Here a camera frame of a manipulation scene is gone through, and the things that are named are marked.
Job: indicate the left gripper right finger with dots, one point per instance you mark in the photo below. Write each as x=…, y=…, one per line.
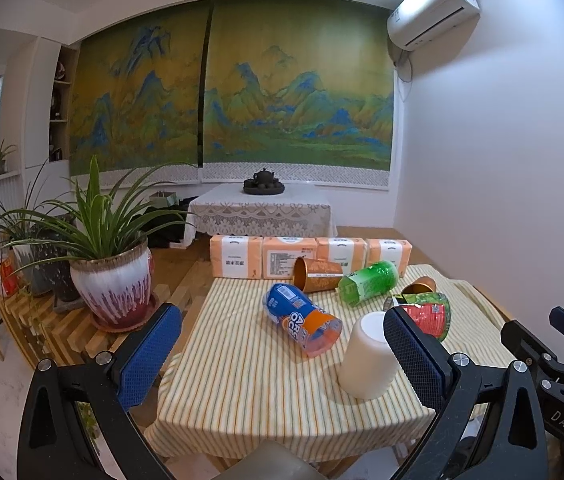
x=487, y=423

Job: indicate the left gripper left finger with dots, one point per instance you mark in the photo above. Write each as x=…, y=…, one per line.
x=53, y=442

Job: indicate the white paper cup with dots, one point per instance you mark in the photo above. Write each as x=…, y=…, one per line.
x=369, y=365

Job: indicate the red green drink cup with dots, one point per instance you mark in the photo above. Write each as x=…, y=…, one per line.
x=429, y=310

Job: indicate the plain orange paper cup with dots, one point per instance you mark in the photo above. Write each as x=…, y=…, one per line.
x=422, y=285

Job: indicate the orange patterned paper cup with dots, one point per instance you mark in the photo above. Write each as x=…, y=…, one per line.
x=316, y=275

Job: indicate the wooden slat bench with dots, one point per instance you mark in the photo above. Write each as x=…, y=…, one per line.
x=69, y=338

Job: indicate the striped tablecloth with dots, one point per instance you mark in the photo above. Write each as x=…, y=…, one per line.
x=241, y=379

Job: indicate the green plastic bottle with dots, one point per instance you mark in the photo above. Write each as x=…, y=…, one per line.
x=374, y=280

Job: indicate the potted spider plant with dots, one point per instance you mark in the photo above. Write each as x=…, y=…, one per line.
x=110, y=262

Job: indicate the rightmost orange tissue pack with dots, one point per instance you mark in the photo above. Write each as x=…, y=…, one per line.
x=397, y=252

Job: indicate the orange tissue pack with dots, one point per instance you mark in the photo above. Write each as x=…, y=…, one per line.
x=280, y=253
x=236, y=257
x=349, y=252
x=397, y=252

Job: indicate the blue orange drink bottle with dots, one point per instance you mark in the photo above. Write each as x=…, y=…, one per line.
x=312, y=328

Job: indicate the black bag on floor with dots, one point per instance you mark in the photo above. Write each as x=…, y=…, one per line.
x=163, y=231

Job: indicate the leftmost orange tissue pack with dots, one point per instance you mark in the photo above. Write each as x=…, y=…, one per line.
x=236, y=257

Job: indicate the lace covered side table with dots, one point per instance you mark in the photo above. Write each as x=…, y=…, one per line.
x=302, y=210

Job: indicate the black tea set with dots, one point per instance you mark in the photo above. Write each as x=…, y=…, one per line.
x=263, y=182

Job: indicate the white air conditioner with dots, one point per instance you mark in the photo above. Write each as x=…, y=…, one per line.
x=416, y=22

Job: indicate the wooden wall shelf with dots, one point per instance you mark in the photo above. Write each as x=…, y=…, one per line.
x=65, y=70

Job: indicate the landscape wall painting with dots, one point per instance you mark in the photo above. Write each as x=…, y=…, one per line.
x=298, y=82

